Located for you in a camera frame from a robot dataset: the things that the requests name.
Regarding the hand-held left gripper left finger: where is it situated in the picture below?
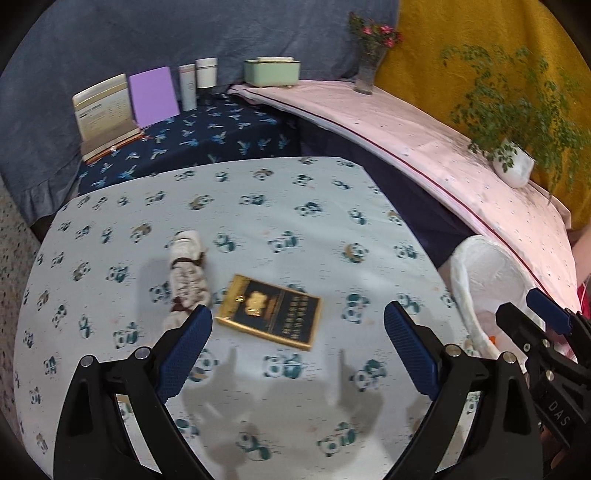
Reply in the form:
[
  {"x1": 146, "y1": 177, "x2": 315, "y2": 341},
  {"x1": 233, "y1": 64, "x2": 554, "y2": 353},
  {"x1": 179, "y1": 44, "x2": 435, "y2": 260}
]
[{"x1": 53, "y1": 304, "x2": 214, "y2": 480}]

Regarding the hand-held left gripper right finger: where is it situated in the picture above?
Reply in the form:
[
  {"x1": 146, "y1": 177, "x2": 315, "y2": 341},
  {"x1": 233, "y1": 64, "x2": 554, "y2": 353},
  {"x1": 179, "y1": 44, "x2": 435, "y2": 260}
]
[{"x1": 383, "y1": 301, "x2": 543, "y2": 480}]

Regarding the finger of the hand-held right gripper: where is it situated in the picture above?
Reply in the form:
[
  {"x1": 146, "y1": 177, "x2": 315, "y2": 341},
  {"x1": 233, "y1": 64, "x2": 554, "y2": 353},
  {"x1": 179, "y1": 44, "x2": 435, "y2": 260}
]
[
  {"x1": 525, "y1": 288, "x2": 591, "y2": 344},
  {"x1": 495, "y1": 302, "x2": 563, "y2": 367}
]

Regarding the bin with white liner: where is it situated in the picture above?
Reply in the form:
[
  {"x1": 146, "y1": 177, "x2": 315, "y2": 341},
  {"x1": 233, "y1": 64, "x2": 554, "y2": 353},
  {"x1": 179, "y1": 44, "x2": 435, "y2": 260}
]
[{"x1": 450, "y1": 234, "x2": 539, "y2": 365}]

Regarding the black and gold box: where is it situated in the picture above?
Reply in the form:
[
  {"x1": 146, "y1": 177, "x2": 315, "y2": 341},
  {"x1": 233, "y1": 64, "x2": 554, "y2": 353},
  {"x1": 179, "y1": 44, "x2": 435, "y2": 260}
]
[{"x1": 215, "y1": 274, "x2": 322, "y2": 352}]

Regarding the dark purple cloth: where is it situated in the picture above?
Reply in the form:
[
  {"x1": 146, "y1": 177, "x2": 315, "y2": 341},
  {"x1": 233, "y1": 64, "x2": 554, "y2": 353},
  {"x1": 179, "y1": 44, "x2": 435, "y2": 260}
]
[{"x1": 295, "y1": 115, "x2": 476, "y2": 268}]

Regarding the white plant pot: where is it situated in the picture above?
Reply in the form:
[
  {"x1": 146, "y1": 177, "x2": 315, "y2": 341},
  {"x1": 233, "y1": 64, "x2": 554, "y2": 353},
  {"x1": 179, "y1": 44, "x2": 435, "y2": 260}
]
[{"x1": 492, "y1": 141, "x2": 535, "y2": 188}]

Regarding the panda print tablecloth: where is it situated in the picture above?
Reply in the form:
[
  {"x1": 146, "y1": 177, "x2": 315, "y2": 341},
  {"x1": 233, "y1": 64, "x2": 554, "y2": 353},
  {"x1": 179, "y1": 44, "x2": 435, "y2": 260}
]
[{"x1": 13, "y1": 157, "x2": 485, "y2": 480}]

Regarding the pink speckled cloth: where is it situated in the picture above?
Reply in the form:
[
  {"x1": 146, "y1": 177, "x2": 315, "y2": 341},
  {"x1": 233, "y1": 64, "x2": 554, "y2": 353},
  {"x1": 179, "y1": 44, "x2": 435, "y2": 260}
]
[{"x1": 226, "y1": 79, "x2": 583, "y2": 319}]

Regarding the green leafy plant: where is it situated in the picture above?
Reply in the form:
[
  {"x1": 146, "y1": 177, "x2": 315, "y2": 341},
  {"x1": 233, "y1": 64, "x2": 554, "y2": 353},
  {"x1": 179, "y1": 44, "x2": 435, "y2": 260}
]
[{"x1": 438, "y1": 44, "x2": 591, "y2": 204}]

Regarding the navy printed cloth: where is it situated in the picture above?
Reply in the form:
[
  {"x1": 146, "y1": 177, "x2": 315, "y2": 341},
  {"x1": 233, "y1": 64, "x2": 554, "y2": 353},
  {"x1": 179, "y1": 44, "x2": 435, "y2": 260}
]
[{"x1": 76, "y1": 95, "x2": 303, "y2": 197}]

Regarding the cream and gold standing card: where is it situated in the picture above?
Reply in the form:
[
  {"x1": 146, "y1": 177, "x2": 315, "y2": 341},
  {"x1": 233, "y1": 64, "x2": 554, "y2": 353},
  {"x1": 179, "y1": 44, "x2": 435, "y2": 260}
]
[{"x1": 72, "y1": 74, "x2": 144, "y2": 162}]

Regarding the purple card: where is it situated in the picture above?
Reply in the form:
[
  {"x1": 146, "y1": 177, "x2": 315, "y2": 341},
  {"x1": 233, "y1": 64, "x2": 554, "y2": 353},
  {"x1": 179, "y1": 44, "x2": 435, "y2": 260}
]
[{"x1": 128, "y1": 67, "x2": 181, "y2": 129}]

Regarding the white bottle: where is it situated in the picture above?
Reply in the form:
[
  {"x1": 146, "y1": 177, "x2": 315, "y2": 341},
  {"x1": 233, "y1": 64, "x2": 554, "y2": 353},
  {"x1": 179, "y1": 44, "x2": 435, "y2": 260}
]
[{"x1": 178, "y1": 65, "x2": 198, "y2": 112}]

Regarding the white jar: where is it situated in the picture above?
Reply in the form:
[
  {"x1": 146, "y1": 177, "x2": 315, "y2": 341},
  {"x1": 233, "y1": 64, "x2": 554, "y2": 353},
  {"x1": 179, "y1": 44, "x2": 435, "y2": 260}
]
[{"x1": 195, "y1": 58, "x2": 219, "y2": 89}]

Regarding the glass vase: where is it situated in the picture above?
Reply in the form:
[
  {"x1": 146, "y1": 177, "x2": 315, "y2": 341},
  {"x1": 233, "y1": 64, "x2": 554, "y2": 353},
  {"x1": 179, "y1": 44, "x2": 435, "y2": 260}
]
[{"x1": 355, "y1": 48, "x2": 386, "y2": 95}]

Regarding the pale green tissue box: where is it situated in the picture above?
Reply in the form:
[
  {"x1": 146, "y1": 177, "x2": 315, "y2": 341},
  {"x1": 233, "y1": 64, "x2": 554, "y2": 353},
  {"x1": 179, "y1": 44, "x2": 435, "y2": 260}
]
[{"x1": 243, "y1": 56, "x2": 301, "y2": 88}]

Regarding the yellow backdrop cloth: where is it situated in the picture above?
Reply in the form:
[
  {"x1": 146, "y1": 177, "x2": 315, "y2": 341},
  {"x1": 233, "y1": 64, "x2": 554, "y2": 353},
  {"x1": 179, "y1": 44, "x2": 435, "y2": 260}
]
[{"x1": 374, "y1": 0, "x2": 591, "y2": 232}]

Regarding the blue-grey backdrop cloth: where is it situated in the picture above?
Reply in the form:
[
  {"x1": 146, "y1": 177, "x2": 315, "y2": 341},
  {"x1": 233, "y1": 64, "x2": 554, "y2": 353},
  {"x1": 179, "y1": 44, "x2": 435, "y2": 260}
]
[{"x1": 0, "y1": 0, "x2": 400, "y2": 241}]

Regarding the pink flower bunch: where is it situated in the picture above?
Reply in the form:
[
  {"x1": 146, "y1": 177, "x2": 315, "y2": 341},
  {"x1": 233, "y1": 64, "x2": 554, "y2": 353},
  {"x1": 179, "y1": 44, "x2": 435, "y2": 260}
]
[{"x1": 347, "y1": 11, "x2": 402, "y2": 51}]

